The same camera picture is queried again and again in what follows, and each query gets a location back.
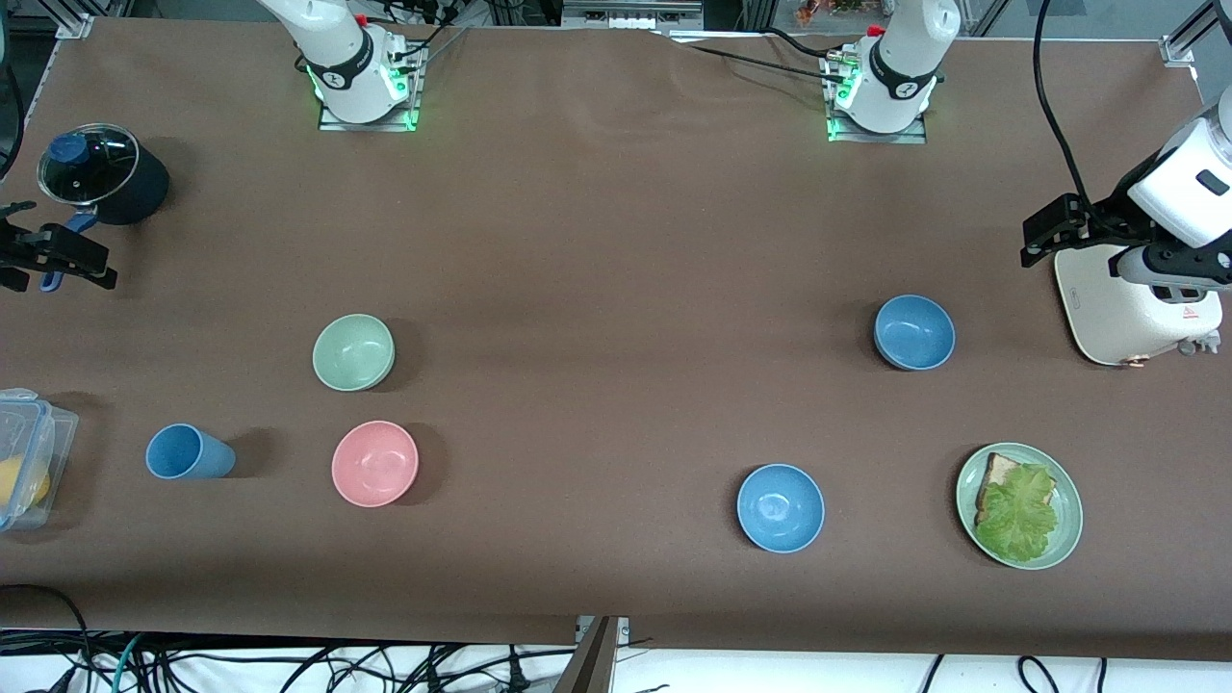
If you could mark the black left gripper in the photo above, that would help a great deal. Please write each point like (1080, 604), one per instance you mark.
(1107, 218)

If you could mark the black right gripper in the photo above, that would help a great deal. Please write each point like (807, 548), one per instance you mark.
(31, 246)

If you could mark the blue bowl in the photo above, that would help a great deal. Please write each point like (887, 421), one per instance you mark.
(781, 507)
(914, 330)

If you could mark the light green bowl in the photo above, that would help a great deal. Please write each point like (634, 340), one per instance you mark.
(352, 351)

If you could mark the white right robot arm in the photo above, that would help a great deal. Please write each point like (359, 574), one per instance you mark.
(337, 48)

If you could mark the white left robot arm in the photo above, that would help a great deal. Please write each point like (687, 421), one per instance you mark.
(900, 58)

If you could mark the pink bowl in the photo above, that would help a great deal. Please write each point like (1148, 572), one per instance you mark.
(374, 463)

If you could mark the glass lid with blue knob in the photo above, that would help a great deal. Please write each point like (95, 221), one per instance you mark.
(96, 168)

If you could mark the cream white toaster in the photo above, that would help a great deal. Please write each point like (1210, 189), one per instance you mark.
(1116, 322)

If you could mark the clear plastic food container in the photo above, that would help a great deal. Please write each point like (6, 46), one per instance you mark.
(53, 452)

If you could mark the blue plastic cup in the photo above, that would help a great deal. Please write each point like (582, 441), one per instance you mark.
(192, 454)

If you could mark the yellow lemon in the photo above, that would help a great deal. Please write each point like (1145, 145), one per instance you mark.
(19, 484)

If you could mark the toast slice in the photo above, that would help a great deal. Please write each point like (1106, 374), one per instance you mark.
(1001, 470)

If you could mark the green lettuce leaf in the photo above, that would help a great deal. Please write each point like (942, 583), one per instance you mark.
(1018, 515)

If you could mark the light green plate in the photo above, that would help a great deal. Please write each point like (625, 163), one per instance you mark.
(1066, 520)

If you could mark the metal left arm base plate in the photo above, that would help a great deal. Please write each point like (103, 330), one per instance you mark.
(876, 138)

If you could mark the aluminium corner bracket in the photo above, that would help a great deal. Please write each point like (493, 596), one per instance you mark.
(1182, 43)
(75, 26)

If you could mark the aluminium frame profile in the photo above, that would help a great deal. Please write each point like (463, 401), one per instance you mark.
(597, 664)

